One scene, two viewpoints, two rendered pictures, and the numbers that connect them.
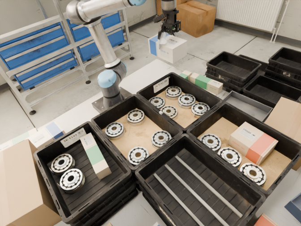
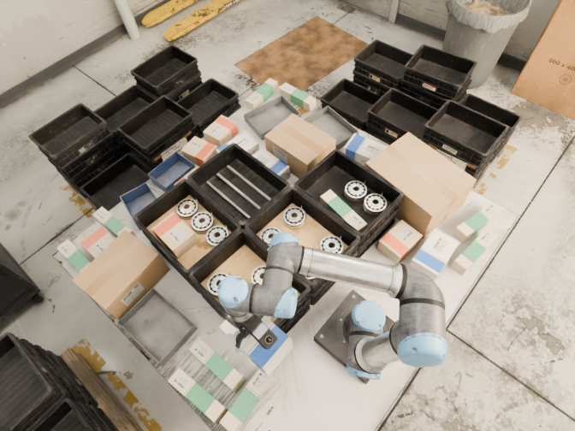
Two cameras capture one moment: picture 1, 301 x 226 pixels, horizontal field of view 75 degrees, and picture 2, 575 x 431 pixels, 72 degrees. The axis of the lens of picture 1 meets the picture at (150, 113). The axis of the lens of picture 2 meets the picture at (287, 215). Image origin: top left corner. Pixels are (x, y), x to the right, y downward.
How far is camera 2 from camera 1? 1.63 m
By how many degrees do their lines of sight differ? 77
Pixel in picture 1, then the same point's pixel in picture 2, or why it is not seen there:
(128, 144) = (310, 234)
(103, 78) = (370, 305)
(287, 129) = (129, 256)
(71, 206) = (346, 175)
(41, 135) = (440, 250)
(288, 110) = (111, 284)
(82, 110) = not seen: hidden behind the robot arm
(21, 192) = (391, 168)
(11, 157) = (432, 194)
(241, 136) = (184, 232)
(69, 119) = not seen: hidden behind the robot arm
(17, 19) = not seen: outside the picture
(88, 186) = (338, 191)
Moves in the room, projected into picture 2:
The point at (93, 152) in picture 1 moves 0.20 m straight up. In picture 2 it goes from (341, 208) to (344, 180)
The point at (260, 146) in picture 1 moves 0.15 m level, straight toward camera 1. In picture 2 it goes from (171, 221) to (192, 197)
